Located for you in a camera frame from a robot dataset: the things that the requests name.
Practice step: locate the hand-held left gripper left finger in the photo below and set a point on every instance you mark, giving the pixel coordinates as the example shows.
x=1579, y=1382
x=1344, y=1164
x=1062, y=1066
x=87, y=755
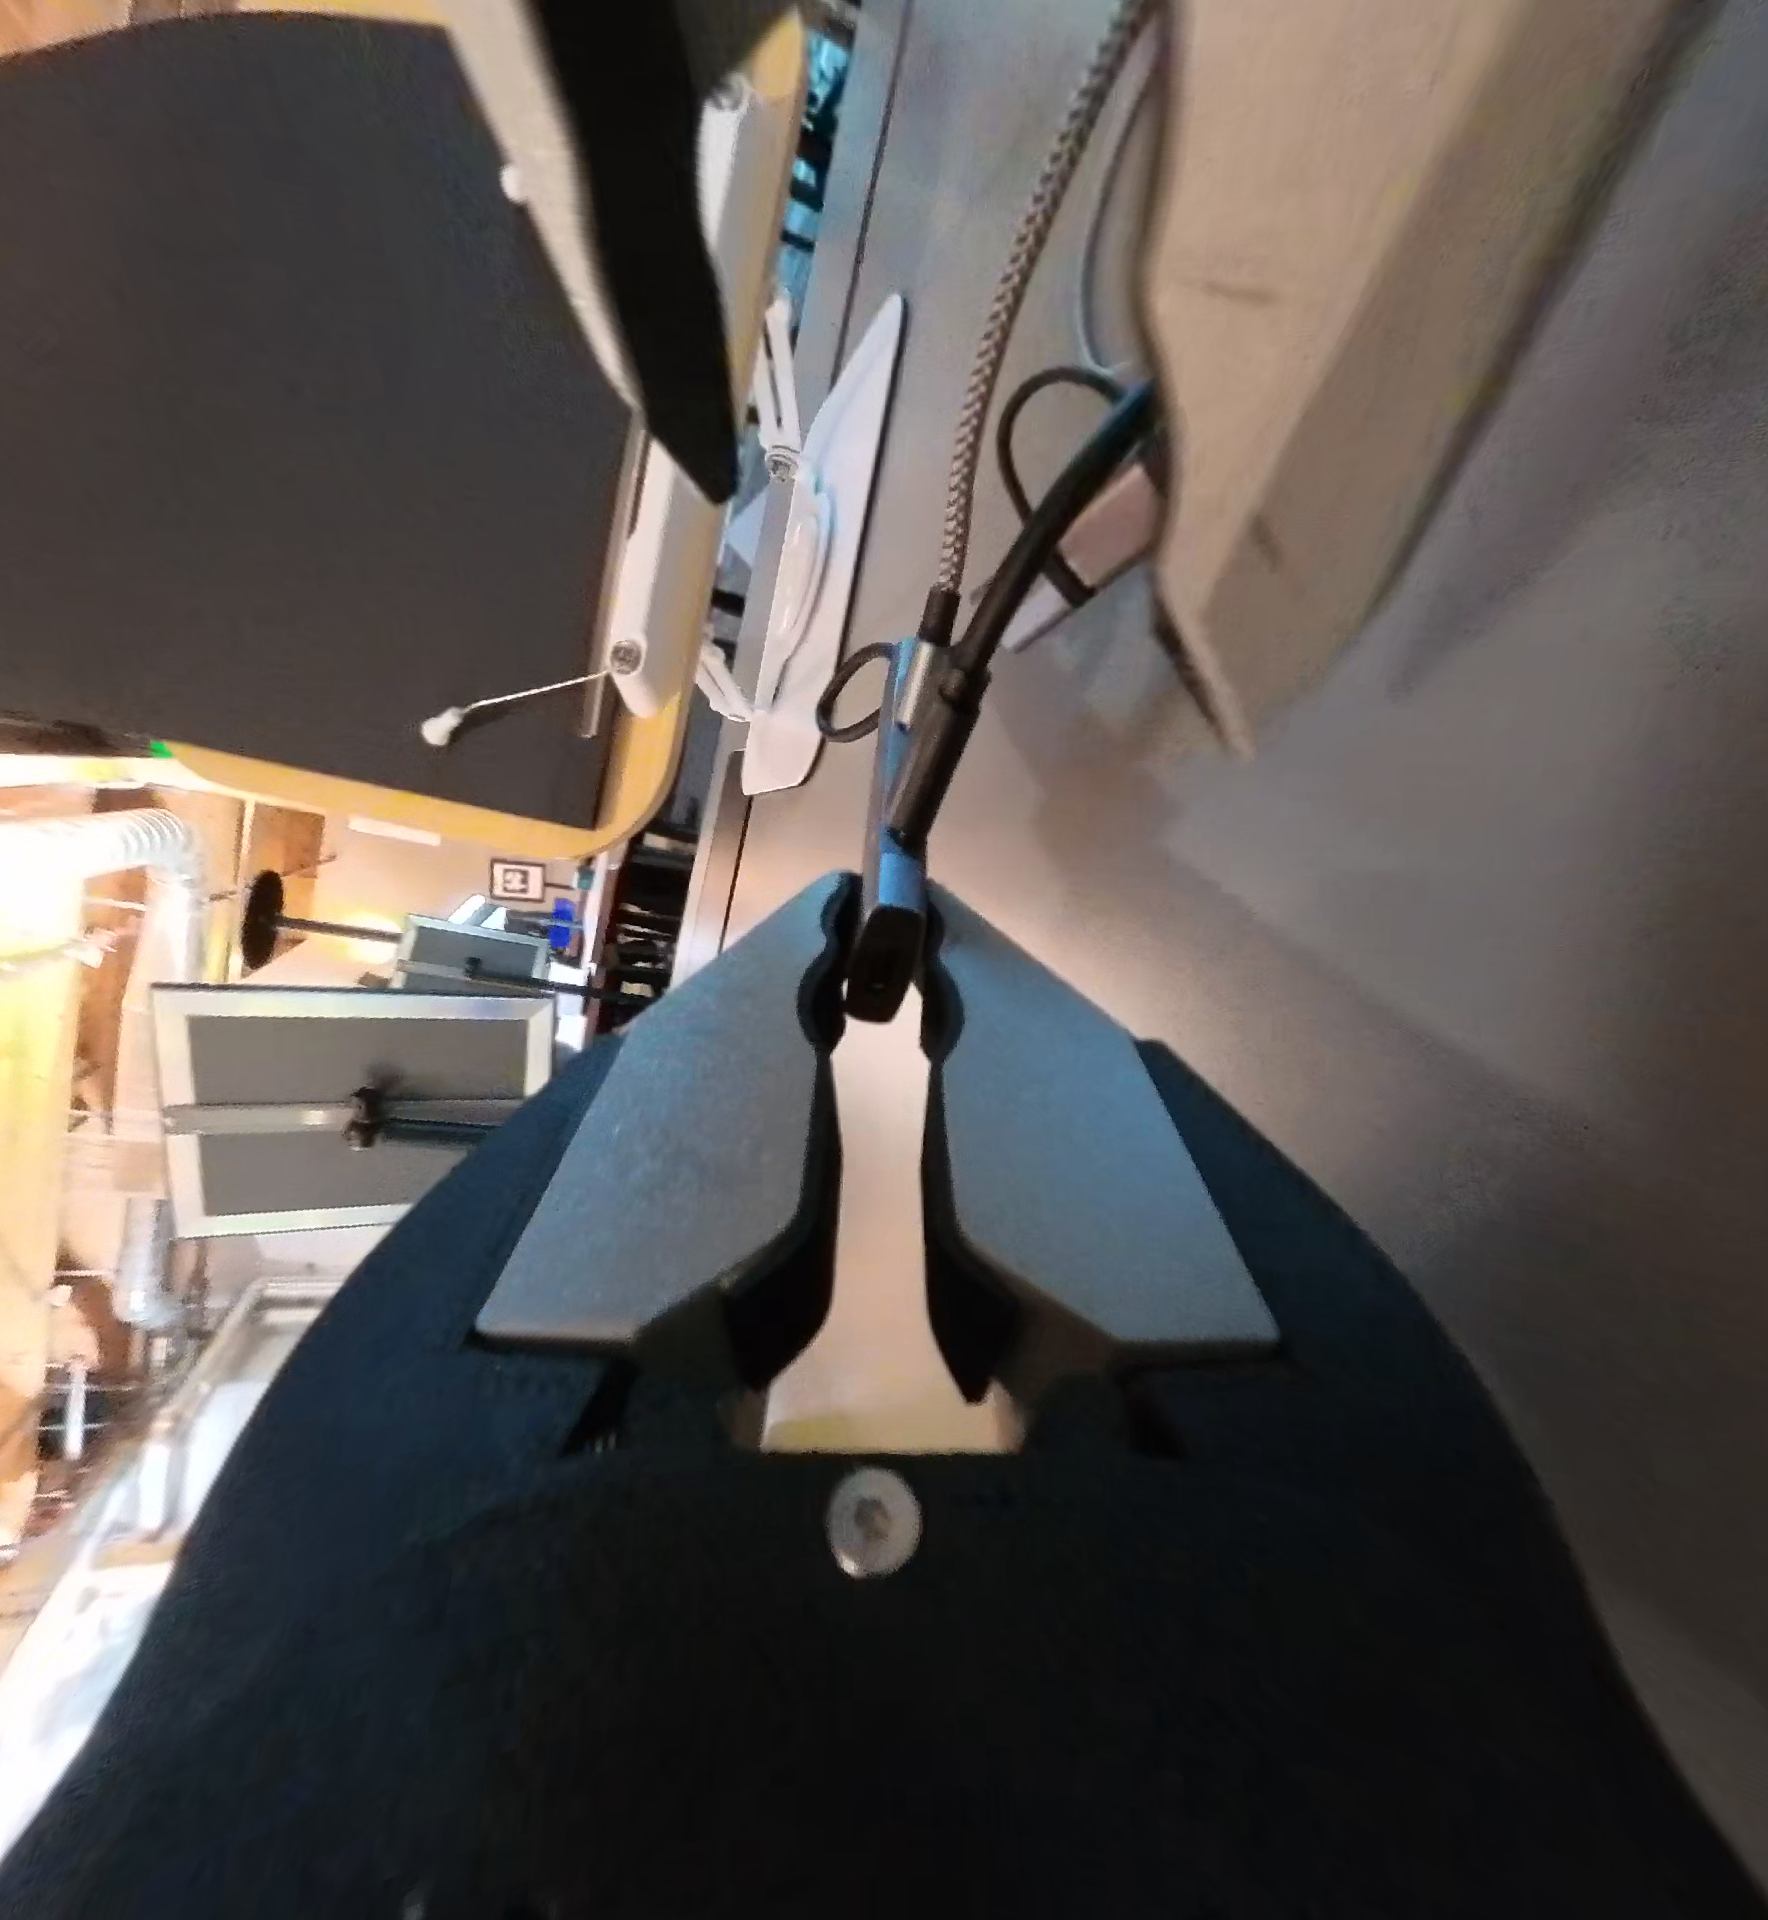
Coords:
x=642, y=1185

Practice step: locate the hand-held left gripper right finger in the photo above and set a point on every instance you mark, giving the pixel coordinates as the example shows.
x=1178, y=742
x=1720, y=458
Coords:
x=1078, y=1185

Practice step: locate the grey framed panel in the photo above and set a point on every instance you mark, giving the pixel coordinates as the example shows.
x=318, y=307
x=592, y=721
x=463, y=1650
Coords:
x=315, y=1049

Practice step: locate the black round stand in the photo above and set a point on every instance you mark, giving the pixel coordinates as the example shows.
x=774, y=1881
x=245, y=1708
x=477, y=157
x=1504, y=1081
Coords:
x=268, y=917

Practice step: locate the small silver adapter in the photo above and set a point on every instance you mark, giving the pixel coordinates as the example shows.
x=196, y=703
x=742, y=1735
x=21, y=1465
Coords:
x=1108, y=528

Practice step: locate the black panel with yellow rim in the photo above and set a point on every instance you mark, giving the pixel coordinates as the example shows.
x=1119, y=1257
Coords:
x=224, y=373

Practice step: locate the yellow box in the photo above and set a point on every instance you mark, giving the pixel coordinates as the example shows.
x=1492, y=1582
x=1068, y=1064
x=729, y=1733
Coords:
x=1364, y=300

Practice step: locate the black flat object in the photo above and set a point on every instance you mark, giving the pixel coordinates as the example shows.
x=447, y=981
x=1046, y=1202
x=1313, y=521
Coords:
x=642, y=224

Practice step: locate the silver ventilation duct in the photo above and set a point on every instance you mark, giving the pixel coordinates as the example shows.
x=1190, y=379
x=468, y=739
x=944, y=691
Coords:
x=106, y=842

